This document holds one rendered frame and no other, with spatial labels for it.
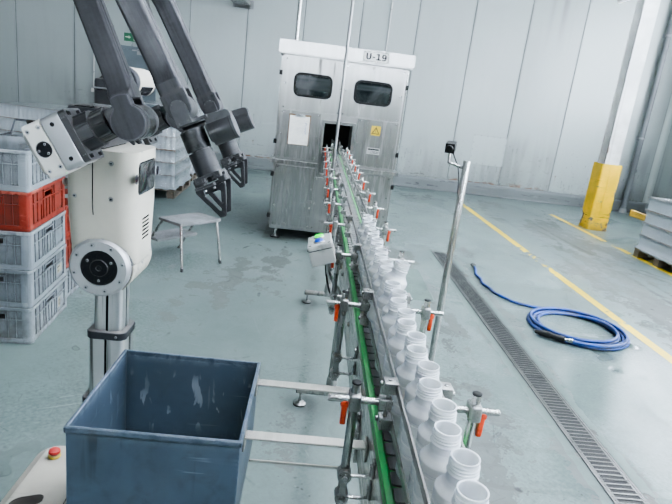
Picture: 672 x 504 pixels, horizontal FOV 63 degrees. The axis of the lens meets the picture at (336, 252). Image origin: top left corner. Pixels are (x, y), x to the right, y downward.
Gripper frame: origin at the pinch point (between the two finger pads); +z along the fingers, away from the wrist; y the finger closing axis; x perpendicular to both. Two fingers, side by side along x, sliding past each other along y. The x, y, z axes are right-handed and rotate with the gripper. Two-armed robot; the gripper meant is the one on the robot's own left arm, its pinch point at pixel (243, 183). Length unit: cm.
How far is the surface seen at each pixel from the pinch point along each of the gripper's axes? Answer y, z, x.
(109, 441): -84, 29, 28
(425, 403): -100, 33, -26
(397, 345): -77, 34, -26
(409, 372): -88, 34, -26
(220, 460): -84, 40, 12
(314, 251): -2.8, 27.9, -13.4
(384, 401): -90, 36, -20
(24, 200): 130, -23, 130
